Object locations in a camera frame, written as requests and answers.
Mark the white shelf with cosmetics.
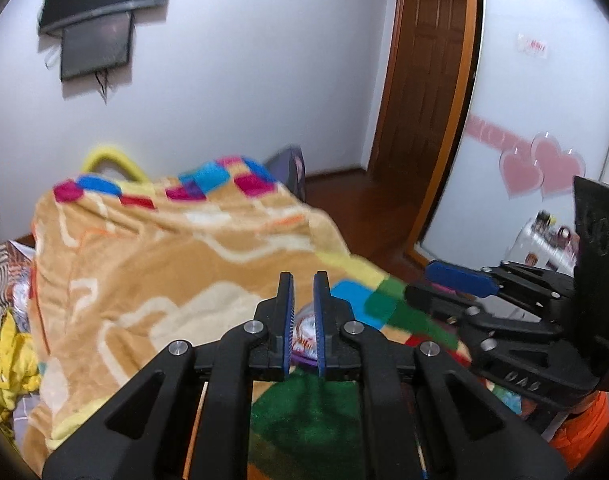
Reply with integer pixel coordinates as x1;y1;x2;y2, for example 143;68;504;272
505;209;580;277

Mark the grey bag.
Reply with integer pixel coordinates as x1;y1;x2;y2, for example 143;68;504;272
262;145;308;202

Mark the brown wooden door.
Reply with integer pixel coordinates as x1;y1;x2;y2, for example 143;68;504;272
369;0;479;242

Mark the white sliding wardrobe door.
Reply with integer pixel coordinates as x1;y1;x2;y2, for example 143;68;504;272
417;0;609;283

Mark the small black wall monitor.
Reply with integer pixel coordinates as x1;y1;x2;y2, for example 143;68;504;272
59;10;136;81

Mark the black cable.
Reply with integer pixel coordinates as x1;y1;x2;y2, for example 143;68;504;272
93;70;110;106

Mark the colourful checked blanket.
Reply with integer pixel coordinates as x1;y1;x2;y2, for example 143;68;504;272
28;156;474;480

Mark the striped quilt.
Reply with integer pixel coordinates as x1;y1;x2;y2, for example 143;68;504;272
0;239;36;322

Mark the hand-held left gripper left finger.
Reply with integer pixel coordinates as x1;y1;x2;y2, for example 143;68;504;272
42;271;298;480

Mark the small pink label sticker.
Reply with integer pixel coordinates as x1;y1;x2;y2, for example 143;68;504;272
516;33;551;59

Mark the yellow curved handle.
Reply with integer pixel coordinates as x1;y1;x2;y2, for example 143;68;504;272
81;144;149;184

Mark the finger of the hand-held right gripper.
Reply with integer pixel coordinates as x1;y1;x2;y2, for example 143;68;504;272
425;259;576;307
405;282;566;342

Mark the yellow printed cloth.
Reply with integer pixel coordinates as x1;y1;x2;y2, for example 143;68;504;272
0;309;41;428

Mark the pink heart wall sticker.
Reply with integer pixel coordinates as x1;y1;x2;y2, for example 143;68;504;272
499;131;587;202

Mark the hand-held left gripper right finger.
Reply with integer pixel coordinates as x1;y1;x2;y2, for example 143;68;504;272
312;270;571;480

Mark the purple heart-shaped jewelry box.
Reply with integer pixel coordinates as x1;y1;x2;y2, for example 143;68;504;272
290;304;319;367

